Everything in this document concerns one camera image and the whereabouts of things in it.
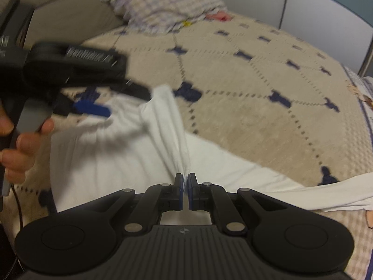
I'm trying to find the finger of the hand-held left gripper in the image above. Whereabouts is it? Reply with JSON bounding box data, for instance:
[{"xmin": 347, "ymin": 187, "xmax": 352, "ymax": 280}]
[
  {"xmin": 54, "ymin": 93, "xmax": 113, "ymax": 118},
  {"xmin": 115, "ymin": 79, "xmax": 152, "ymax": 101}
]

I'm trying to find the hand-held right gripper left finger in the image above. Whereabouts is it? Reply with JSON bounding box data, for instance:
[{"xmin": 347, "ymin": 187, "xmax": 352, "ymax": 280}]
[{"xmin": 73, "ymin": 173, "xmax": 185, "ymax": 237}]

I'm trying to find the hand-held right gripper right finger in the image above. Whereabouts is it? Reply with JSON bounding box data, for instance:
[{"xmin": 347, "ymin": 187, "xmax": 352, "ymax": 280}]
[{"xmin": 188, "ymin": 173, "xmax": 295, "ymax": 235}]

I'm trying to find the white long-sleeve shirt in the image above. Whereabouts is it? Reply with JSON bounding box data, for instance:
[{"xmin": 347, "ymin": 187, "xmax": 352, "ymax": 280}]
[{"xmin": 49, "ymin": 84, "xmax": 373, "ymax": 213}]

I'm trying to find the person's left hand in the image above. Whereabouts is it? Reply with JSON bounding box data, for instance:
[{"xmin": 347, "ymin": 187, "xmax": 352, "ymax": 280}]
[{"xmin": 0, "ymin": 106, "xmax": 56, "ymax": 184}]

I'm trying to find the grey upholstered headboard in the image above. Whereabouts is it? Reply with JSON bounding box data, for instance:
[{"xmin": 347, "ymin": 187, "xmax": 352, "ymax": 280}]
[{"xmin": 0, "ymin": 0, "xmax": 126, "ymax": 50}]

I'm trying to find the purple plaid pillow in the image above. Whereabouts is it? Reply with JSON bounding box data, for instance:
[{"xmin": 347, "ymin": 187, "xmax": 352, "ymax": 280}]
[{"xmin": 93, "ymin": 0, "xmax": 226, "ymax": 32}]

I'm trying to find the beige patterned blanket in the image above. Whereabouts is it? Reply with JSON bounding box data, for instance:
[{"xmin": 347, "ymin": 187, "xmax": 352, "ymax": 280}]
[{"xmin": 0, "ymin": 14, "xmax": 373, "ymax": 280}]

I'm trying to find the pink cloth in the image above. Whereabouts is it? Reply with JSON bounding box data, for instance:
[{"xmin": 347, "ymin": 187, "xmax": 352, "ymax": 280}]
[{"xmin": 205, "ymin": 11, "xmax": 231, "ymax": 22}]

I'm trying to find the white and teal wardrobe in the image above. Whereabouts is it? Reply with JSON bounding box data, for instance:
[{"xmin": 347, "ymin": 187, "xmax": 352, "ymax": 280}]
[{"xmin": 210, "ymin": 0, "xmax": 373, "ymax": 76}]

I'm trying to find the purple plaid quilt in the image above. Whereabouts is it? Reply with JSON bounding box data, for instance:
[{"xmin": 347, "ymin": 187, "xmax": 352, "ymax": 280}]
[{"xmin": 360, "ymin": 76, "xmax": 373, "ymax": 97}]

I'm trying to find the black cable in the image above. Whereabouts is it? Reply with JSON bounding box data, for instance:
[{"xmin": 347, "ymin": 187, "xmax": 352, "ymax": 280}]
[{"xmin": 10, "ymin": 184, "xmax": 28, "ymax": 269}]

